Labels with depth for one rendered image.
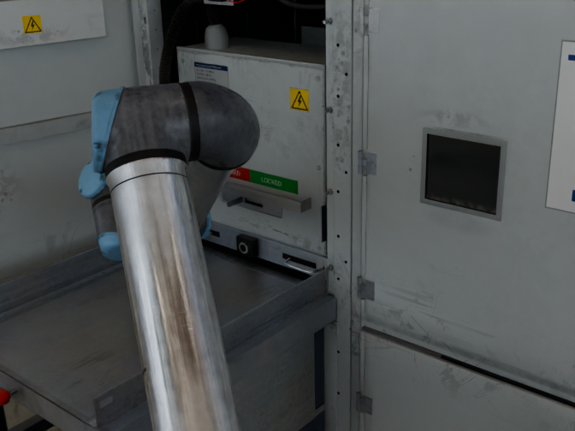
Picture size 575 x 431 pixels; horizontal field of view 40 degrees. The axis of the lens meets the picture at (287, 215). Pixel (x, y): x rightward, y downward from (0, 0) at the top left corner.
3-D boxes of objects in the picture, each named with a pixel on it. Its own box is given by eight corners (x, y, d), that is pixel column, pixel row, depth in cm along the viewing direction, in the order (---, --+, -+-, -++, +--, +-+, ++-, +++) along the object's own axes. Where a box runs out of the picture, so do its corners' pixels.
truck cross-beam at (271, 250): (331, 282, 193) (331, 260, 190) (180, 232, 225) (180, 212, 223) (343, 274, 196) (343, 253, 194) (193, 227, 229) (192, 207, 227)
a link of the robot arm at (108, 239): (157, 239, 162) (145, 188, 167) (100, 248, 158) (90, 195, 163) (154, 259, 170) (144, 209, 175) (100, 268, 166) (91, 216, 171)
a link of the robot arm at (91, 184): (78, 208, 166) (71, 168, 170) (121, 219, 176) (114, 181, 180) (108, 187, 162) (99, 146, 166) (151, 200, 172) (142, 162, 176)
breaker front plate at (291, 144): (323, 262, 193) (321, 68, 175) (187, 219, 222) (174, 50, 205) (325, 260, 194) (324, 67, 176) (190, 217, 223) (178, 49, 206)
